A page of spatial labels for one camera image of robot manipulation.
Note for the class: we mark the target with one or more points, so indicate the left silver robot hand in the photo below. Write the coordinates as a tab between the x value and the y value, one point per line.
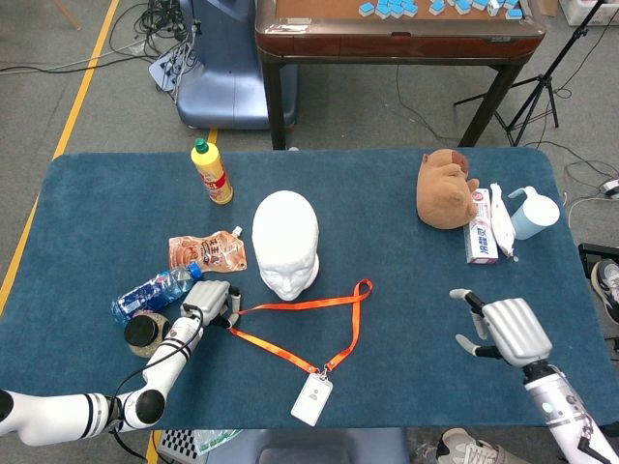
210	299

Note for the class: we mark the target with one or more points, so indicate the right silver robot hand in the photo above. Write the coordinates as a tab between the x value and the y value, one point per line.
517	328

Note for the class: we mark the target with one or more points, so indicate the glass grain jar black lid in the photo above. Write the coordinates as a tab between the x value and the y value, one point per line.
142	331

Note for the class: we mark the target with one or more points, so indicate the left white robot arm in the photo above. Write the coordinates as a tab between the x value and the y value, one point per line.
164	357

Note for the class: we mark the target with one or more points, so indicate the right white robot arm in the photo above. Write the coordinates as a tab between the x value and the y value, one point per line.
556	406

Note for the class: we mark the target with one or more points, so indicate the white foam mannequin head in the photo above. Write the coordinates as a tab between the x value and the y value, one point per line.
285	232

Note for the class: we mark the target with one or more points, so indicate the brown spout pouch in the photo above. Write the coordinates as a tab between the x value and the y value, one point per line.
213	251

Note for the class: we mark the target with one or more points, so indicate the water bottle with blue cap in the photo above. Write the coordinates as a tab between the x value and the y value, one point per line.
145	295

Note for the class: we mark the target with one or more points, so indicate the grey black sneaker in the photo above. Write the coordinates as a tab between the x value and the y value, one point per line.
607	290

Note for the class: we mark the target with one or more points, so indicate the white wet wipes pack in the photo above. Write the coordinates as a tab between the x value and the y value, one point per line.
503	227

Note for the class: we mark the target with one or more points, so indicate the white pink toothpaste box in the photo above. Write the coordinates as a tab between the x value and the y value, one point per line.
481	232

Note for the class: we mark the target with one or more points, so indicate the blue table mat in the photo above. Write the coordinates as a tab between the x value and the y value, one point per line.
411	314

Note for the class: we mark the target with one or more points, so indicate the light blue plastic cup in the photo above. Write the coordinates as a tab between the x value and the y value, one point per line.
534	215

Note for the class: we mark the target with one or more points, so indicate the yellow detergent bottle green cap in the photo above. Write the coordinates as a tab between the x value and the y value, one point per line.
213	174

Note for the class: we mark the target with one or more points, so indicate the beige sneaker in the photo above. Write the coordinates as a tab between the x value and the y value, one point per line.
464	447

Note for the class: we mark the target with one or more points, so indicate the black white checkerboard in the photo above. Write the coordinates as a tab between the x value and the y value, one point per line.
179	442

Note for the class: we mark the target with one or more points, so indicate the brown plush toy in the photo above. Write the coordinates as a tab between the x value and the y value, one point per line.
445	193

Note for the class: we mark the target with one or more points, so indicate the blue grey robot torso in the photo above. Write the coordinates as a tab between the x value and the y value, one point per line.
309	449

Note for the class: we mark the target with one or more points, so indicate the blue grey machine base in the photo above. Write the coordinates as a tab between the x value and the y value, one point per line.
227	72

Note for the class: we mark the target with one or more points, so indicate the white power strip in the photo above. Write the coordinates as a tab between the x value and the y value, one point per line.
164	72

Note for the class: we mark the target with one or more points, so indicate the black tripod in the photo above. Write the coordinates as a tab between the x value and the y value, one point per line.
574	41

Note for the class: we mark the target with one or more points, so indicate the brown mahjong table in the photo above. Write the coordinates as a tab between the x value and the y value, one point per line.
387	43

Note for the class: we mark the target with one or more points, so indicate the white mahjong tile showing dots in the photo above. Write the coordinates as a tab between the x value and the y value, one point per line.
493	7

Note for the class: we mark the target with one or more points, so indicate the white storage box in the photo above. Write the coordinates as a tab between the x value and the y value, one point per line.
590	14

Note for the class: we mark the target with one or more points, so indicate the blue mahjong tile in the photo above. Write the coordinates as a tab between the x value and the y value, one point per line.
366	8

